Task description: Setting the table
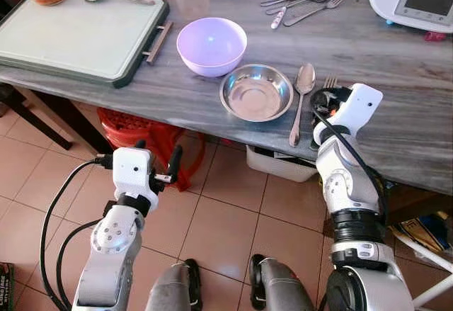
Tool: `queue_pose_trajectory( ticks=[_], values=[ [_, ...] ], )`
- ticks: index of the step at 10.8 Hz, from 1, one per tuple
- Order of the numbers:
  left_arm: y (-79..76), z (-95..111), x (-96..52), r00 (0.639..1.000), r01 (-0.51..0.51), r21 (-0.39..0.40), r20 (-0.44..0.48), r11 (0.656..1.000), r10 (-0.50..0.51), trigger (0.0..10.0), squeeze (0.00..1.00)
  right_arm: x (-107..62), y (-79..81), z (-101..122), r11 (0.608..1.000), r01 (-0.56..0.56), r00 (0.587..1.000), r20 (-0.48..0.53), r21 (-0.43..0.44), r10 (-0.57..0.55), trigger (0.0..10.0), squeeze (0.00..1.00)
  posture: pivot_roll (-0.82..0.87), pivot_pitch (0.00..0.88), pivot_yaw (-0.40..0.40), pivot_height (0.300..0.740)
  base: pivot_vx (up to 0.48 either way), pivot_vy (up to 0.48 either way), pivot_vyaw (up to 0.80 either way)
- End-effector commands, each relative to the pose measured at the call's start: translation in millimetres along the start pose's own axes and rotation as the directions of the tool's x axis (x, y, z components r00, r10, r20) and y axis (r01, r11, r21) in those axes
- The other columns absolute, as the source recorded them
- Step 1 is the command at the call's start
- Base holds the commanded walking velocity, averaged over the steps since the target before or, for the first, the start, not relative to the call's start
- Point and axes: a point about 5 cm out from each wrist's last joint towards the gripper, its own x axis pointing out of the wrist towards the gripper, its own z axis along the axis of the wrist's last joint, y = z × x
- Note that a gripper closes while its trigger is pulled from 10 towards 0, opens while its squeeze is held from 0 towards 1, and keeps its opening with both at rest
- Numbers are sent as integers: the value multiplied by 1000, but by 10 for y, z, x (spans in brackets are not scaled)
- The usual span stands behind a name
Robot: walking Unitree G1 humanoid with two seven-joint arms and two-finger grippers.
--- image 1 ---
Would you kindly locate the white tray with green rim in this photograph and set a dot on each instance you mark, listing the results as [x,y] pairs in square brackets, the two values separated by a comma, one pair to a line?
[78,38]

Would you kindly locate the white plastic box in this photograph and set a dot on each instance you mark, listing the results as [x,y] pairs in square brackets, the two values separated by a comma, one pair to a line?
[279,164]

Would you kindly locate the stainless steel bowl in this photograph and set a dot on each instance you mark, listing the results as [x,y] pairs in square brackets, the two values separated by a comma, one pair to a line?
[256,93]

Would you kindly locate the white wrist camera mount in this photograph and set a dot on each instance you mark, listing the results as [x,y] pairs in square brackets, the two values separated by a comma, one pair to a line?
[132,169]
[359,107]

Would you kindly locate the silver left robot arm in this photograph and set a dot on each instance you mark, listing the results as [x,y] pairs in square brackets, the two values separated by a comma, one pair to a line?
[106,254]

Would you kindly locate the purple plastic bowl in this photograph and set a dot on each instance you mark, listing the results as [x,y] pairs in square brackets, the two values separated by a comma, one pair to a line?
[211,45]

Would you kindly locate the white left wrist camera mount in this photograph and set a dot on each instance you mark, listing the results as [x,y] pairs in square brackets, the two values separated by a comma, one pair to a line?
[132,169]

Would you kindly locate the large steel spoon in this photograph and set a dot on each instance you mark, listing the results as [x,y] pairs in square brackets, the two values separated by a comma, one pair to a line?
[305,79]

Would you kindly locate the yellow and blue bag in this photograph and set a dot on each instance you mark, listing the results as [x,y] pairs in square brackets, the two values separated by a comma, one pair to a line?
[425,232]

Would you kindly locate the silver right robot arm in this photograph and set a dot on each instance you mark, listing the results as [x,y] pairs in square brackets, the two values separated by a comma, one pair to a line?
[350,183]

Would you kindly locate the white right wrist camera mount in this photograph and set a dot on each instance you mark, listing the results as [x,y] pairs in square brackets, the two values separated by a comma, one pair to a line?
[359,107]

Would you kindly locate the white metal rack frame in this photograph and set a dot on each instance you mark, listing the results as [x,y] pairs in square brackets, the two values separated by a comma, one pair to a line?
[428,254]

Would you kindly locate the red plastic stool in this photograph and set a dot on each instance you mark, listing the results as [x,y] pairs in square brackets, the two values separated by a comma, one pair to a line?
[152,137]

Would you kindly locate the dark wooden table leg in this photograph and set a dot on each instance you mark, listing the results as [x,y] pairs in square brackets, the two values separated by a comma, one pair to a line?
[32,116]

